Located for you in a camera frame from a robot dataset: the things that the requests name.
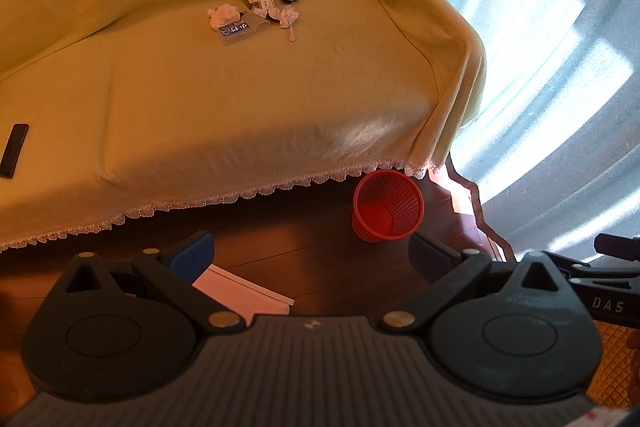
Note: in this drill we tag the pink plastic spoon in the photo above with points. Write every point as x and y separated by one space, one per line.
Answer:
292 36

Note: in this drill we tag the yellow quilted cushion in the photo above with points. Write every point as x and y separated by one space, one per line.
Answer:
612 357

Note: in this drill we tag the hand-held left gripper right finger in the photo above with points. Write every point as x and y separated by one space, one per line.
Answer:
427 257

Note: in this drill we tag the red mesh basket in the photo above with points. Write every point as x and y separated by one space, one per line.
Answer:
385 217

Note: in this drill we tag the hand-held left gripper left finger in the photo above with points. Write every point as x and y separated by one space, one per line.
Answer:
192 254

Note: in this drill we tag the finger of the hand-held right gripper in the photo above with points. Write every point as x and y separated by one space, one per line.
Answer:
570 263

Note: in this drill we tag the black remote control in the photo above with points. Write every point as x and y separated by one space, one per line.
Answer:
13 149

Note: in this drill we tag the pink-stained tissue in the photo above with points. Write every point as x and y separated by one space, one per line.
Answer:
287 14

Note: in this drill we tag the light blue star curtain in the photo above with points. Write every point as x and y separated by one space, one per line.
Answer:
550 57

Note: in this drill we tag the white tissue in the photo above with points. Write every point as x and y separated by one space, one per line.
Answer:
223 14

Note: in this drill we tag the pink flat board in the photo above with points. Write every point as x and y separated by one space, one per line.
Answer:
235 294

